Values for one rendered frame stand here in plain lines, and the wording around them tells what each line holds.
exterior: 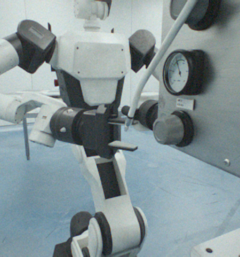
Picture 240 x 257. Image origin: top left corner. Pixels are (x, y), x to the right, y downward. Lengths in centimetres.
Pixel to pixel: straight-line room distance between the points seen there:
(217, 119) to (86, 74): 70
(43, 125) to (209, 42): 48
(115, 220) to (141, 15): 580
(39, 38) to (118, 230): 68
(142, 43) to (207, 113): 83
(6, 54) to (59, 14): 454
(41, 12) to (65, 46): 437
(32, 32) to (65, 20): 448
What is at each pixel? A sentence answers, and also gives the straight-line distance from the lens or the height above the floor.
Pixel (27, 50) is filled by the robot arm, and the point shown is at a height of 118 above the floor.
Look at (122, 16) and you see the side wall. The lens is 603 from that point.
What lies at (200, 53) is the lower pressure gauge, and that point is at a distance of 20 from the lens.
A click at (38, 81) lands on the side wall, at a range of 509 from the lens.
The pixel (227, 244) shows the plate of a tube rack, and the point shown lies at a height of 90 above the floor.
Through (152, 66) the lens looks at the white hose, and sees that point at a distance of 21.
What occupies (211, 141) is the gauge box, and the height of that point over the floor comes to 106.
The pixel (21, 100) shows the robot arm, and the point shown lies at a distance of 66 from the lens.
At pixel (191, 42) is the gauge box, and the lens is 22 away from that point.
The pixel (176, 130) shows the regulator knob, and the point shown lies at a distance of 21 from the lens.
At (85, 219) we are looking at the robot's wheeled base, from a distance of 136.
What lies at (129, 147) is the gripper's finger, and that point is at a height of 96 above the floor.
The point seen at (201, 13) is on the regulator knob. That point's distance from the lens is 20.
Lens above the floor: 112
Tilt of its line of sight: 14 degrees down
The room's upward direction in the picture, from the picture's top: straight up
